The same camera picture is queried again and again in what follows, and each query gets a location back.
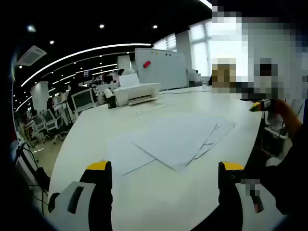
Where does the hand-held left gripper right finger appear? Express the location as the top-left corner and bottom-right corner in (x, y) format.
(218, 161), (281, 231)

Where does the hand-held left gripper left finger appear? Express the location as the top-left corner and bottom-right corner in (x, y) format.
(48, 160), (113, 231)

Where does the stack of white printing papers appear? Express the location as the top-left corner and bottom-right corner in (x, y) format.
(105, 116), (236, 178)

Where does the person's right hand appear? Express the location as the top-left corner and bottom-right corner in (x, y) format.
(269, 99), (289, 116)

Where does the white table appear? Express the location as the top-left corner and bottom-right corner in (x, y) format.
(49, 85), (265, 231)

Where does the white cabinet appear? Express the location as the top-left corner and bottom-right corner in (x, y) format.
(186, 69), (203, 88)

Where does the person's dark shirt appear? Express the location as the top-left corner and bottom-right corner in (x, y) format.
(258, 113), (308, 217)

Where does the white office chair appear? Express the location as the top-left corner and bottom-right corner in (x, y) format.
(32, 114), (48, 142)
(42, 108), (69, 145)

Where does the dark cup with white lid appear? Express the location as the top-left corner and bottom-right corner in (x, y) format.
(103, 88), (118, 110)

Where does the computer monitor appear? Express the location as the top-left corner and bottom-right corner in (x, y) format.
(71, 88), (98, 110)

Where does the whiteboard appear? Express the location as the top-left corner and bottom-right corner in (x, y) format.
(134, 47), (188, 90)

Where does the white printer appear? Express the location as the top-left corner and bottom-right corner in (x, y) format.
(112, 73), (161, 107)

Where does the ceiling air conditioner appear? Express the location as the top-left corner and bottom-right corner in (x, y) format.
(16, 45), (48, 67)

